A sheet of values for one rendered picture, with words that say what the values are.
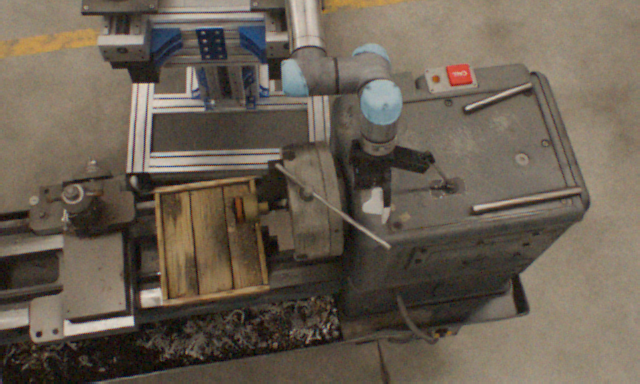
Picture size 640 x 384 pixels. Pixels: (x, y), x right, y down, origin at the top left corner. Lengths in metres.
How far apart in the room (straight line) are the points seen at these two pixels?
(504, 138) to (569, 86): 1.76
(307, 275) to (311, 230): 0.32
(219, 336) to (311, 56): 1.17
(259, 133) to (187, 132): 0.31
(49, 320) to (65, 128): 1.46
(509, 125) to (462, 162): 0.17
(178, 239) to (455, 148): 0.84
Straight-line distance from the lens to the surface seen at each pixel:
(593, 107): 3.55
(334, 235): 1.75
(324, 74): 1.34
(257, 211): 1.81
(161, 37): 2.23
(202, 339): 2.28
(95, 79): 3.45
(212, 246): 2.04
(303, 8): 1.43
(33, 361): 2.41
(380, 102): 1.27
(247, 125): 2.96
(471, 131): 1.82
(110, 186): 2.08
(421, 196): 1.71
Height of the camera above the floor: 2.80
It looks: 65 degrees down
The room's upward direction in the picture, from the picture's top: 5 degrees clockwise
